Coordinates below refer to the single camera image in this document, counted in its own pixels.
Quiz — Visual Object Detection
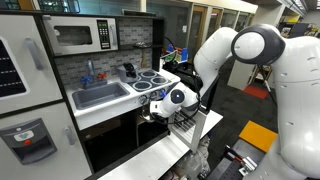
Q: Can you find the white oven cabinet door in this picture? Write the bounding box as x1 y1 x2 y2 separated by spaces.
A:
168 110 206 153

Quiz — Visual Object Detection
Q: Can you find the stainless steel pot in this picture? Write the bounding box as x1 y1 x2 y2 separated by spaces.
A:
140 109 154 123

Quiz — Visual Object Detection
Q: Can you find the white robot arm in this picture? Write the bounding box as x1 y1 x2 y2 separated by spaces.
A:
150 24 320 180

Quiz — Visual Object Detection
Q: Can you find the grey stove knob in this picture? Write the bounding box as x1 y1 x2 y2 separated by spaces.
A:
139 95 147 104

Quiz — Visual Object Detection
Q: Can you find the wooden slotted spatula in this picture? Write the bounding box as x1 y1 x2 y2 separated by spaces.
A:
141 48 148 68

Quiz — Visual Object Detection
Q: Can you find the grey toy sink faucet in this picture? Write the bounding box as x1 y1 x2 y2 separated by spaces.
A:
80 59 107 89

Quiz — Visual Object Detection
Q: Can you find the clear plastic bag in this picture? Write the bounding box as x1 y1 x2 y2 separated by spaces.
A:
174 136 211 180

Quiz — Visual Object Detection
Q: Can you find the white toy kitchen unit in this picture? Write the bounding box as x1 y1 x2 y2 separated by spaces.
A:
0 9 183 180

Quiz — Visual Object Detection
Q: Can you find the toy microwave oven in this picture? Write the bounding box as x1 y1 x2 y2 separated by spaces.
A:
42 15 118 56

